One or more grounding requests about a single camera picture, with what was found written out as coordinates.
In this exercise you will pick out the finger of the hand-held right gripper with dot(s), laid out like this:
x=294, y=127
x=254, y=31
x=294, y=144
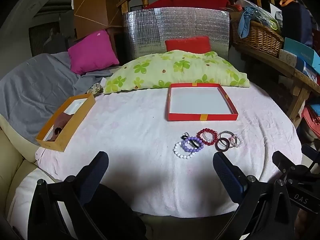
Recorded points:
x=287, y=163
x=312, y=153

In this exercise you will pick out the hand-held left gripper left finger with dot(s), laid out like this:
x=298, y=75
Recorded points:
x=96, y=171

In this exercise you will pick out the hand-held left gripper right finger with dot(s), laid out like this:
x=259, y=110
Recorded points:
x=228, y=177

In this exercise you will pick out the red cardboard box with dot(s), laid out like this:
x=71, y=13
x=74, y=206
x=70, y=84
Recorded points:
x=197, y=100

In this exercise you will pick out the dark brown bangle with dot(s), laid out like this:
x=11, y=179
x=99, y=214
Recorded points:
x=217, y=145

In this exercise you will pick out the silver bangle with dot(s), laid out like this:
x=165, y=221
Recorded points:
x=226, y=132

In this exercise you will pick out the pale pink blanket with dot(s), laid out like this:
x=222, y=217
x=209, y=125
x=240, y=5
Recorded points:
x=125, y=135

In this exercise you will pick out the orange cardboard box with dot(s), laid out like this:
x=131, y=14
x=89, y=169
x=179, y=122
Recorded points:
x=75, y=122

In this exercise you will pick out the brown pouch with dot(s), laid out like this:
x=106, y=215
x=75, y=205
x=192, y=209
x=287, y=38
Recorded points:
x=63, y=121

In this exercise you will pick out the small floral cloth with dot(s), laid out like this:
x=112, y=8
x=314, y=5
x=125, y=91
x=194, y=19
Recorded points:
x=96, y=88

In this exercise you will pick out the wooden bench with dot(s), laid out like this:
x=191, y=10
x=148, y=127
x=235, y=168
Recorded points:
x=290, y=72

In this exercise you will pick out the white patterned box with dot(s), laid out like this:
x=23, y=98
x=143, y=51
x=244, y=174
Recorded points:
x=287, y=58

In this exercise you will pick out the teal box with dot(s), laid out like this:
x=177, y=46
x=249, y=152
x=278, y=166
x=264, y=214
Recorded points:
x=302, y=52

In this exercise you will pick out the grey blanket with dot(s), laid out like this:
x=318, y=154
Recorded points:
x=37, y=87

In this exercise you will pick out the magenta cushion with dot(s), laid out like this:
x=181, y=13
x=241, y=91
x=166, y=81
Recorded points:
x=92, y=52

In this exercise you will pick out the green floral pillow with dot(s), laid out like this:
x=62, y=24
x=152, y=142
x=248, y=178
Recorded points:
x=175, y=67

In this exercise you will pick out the wicker basket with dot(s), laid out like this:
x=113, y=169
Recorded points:
x=260, y=38

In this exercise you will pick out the dark blue bag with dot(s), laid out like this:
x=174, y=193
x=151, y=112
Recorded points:
x=297, y=22

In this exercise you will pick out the red cushion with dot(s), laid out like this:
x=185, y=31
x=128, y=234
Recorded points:
x=187, y=44

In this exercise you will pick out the blue cloth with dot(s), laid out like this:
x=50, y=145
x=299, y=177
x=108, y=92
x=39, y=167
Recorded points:
x=246, y=22

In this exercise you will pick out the silver foil sheet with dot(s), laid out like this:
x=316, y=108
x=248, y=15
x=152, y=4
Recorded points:
x=175, y=22

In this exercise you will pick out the brown wooden cabinet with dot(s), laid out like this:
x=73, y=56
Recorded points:
x=92, y=5

